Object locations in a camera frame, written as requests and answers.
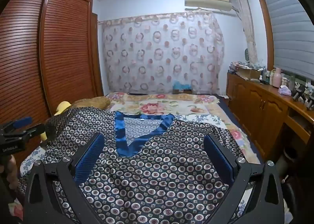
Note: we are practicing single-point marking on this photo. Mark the small oval mirror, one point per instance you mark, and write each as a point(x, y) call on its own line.
point(246, 56)

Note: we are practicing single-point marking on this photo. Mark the cluttered cardboard box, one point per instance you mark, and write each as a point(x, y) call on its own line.
point(247, 71)

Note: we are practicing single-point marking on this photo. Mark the grey round container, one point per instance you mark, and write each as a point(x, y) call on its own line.
point(289, 162)

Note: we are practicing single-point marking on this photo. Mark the dark blue mattress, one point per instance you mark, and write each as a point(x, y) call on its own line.
point(235, 116)

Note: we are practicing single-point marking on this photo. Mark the wooden sideboard cabinet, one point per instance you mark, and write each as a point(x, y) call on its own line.
point(260, 111)

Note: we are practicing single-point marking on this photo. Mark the floral sheer curtain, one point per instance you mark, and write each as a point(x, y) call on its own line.
point(159, 55)

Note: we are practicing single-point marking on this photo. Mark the person's left hand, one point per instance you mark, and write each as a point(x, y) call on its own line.
point(10, 170)

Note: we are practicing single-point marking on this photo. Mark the wooden louvered wardrobe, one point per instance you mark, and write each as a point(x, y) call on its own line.
point(61, 55)

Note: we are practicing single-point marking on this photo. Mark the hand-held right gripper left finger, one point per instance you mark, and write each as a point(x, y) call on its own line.
point(90, 157)

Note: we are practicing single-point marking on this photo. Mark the purple pouch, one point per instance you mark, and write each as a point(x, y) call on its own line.
point(285, 90)

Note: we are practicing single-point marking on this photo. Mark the blue floral white bedsheet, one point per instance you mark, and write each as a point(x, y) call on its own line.
point(196, 118)

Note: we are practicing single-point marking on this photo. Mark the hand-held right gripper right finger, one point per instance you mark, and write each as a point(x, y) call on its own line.
point(218, 159)

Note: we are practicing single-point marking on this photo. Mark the pink bottle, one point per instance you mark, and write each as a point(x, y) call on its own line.
point(277, 79)

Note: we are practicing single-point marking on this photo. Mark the navy patterned satin pajama top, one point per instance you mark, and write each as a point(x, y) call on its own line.
point(152, 177)

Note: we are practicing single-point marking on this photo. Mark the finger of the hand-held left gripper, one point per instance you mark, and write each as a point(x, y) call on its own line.
point(23, 122)
point(35, 131)

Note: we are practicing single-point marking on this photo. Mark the yellow plush toy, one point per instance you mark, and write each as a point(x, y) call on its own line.
point(62, 107)

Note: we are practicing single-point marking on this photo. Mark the folded brown patterned blanket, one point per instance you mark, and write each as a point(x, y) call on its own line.
point(92, 102)

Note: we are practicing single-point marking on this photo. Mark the rose print blanket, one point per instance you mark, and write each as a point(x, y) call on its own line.
point(157, 106)

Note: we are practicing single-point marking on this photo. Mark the blue box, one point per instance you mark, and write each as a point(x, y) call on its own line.
point(182, 87)

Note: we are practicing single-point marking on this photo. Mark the lace window curtain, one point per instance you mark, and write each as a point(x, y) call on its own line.
point(246, 20)

